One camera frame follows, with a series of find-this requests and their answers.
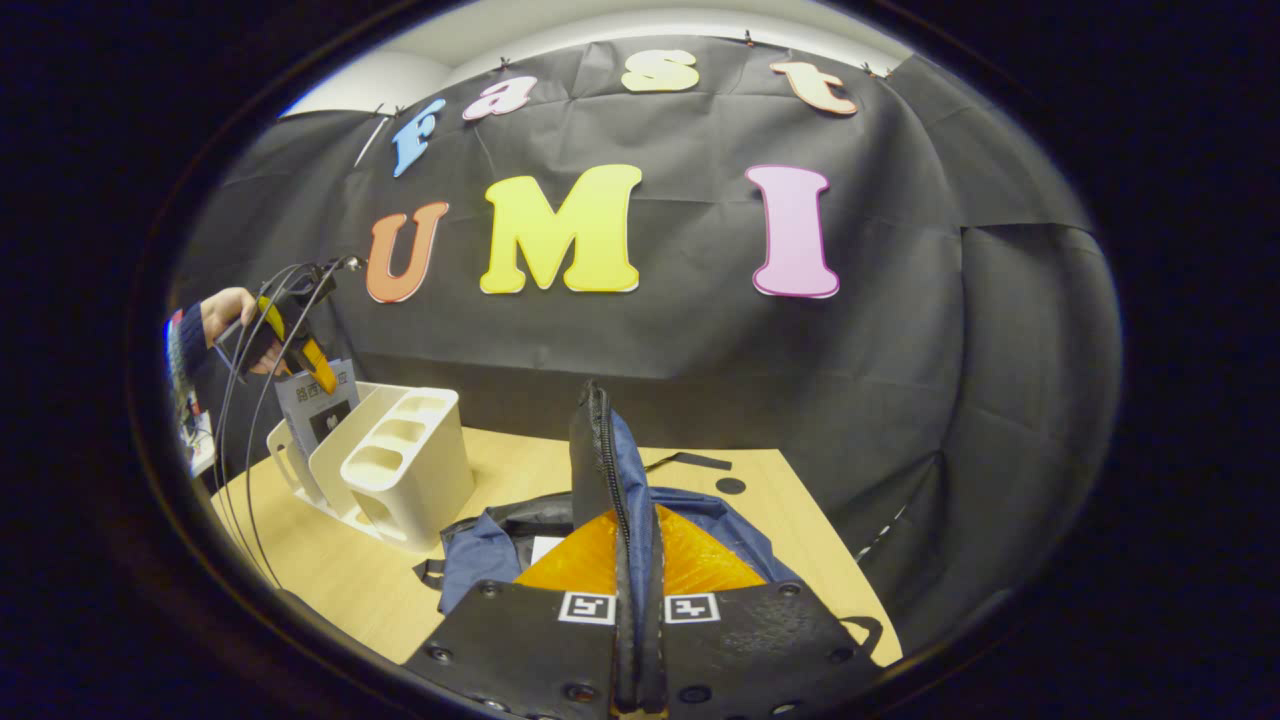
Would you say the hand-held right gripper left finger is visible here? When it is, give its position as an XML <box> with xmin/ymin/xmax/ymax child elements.
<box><xmin>405</xmin><ymin>505</ymin><xmax>623</xmax><ymax>720</ymax></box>

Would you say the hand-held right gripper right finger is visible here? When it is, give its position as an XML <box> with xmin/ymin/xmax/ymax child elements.
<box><xmin>655</xmin><ymin>505</ymin><xmax>886</xmax><ymax>720</ymax></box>

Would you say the blue schoolbag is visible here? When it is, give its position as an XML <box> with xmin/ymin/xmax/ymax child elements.
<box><xmin>415</xmin><ymin>380</ymin><xmax>886</xmax><ymax>716</ymax></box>

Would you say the white plastic bookshelf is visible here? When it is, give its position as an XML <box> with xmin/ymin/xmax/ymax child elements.
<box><xmin>265</xmin><ymin>382</ymin><xmax>476</xmax><ymax>553</ymax></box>

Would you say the white side desk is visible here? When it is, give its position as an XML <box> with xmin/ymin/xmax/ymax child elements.
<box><xmin>185</xmin><ymin>405</ymin><xmax>217</xmax><ymax>478</ymax></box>

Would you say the thin white strip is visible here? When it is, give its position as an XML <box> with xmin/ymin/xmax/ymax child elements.
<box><xmin>354</xmin><ymin>112</ymin><xmax>387</xmax><ymax>169</ymax></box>

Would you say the black backdrop cloth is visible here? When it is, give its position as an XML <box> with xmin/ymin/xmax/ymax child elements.
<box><xmin>175</xmin><ymin>35</ymin><xmax>1121</xmax><ymax>651</ymax></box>

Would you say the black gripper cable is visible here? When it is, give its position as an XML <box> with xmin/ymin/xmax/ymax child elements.
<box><xmin>243</xmin><ymin>256</ymin><xmax>363</xmax><ymax>591</ymax></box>
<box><xmin>212</xmin><ymin>262</ymin><xmax>311</xmax><ymax>521</ymax></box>

